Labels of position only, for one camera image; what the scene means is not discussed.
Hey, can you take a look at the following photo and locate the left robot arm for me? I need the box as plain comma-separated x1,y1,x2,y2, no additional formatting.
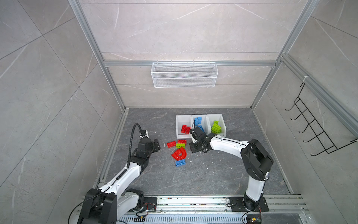
77,137,160,224

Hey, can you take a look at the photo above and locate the white wire mesh basket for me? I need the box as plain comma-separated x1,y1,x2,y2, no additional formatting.
151,62,219,88

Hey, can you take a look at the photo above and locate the black wire hook rack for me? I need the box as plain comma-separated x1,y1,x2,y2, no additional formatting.
285,83,358,156

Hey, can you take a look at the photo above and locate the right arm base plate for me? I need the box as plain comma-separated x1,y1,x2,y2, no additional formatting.
227,197,269,212

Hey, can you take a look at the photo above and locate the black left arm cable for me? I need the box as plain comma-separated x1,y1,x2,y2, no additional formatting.
126,123,146,169

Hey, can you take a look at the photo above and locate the white three-compartment bin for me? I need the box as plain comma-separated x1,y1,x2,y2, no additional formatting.
176,114,227,139

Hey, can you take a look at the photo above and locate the green lego brick bottom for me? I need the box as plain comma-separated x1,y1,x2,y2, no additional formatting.
211,120,222,134

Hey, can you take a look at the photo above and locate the aluminium front rail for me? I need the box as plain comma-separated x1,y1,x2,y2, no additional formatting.
117,195,315,224

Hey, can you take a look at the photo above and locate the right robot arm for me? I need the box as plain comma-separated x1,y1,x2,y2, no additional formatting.
189,127,274,210

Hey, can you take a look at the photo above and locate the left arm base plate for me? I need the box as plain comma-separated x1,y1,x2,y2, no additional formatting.
132,197,158,212

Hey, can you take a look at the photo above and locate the green lego brick top pile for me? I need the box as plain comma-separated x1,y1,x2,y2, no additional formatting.
176,143,186,149

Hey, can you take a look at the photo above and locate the red arch lego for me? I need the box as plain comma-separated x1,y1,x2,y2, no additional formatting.
172,147,187,161

